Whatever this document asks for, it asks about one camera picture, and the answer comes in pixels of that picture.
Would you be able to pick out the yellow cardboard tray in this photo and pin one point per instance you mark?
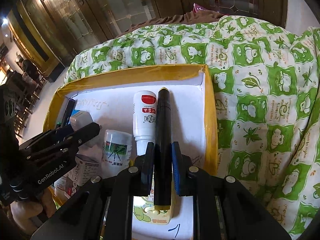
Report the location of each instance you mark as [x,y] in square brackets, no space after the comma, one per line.
[120,115]

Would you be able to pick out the thick black marker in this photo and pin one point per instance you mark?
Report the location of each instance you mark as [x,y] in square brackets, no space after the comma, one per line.
[163,130]

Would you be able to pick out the person's left hand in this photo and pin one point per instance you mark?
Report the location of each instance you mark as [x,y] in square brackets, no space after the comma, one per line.
[27,210]

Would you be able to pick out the wooden glass door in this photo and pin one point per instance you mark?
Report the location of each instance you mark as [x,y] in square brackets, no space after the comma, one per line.
[75,17]

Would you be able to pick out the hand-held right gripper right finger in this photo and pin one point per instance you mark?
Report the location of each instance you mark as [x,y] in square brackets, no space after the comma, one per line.
[176,171]

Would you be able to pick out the white bottle green label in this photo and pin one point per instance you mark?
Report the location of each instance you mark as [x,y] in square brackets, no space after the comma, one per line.
[116,150]

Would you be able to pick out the green patterned blanket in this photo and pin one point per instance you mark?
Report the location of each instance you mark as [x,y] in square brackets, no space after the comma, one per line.
[250,105]

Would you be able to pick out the yellow cartoon case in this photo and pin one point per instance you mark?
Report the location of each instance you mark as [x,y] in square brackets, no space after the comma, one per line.
[143,212]

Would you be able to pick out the pink packet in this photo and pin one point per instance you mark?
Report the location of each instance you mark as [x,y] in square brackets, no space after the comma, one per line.
[200,7]

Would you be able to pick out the dark marker pen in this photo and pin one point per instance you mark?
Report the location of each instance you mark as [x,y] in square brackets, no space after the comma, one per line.
[67,112]

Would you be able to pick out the dark wooden chair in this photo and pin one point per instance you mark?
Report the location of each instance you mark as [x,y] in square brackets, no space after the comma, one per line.
[17,92]
[31,70]

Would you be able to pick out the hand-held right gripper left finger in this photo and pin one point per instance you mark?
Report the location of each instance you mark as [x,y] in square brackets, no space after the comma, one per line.
[146,171]

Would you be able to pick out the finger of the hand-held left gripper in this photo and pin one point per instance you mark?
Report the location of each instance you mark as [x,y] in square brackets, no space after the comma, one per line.
[87,131]
[60,132]

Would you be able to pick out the dark blue small item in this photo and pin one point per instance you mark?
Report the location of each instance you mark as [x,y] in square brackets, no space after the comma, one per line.
[86,171]

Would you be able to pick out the brown cloth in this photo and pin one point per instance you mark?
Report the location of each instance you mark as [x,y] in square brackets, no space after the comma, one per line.
[175,20]

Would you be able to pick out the white charger adapter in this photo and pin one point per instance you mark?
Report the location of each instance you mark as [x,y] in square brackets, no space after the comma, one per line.
[80,120]

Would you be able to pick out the white spray bottle red label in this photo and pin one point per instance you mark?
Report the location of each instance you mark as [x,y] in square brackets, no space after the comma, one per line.
[145,120]

